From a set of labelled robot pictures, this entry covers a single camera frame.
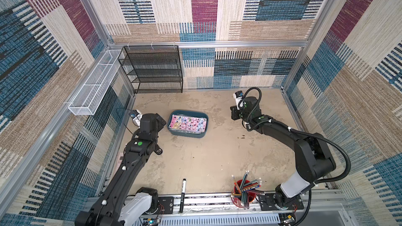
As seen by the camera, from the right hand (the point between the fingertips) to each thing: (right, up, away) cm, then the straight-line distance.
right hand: (233, 108), depth 92 cm
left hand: (-42, -5, -13) cm, 44 cm away
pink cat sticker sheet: (-33, -8, +5) cm, 34 cm away
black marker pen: (-28, -41, -17) cm, 52 cm away
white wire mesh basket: (-69, +5, -21) cm, 73 cm away
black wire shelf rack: (-52, +27, +17) cm, 61 cm away
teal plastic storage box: (-29, -15, 0) cm, 32 cm away
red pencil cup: (0, -37, -23) cm, 43 cm away
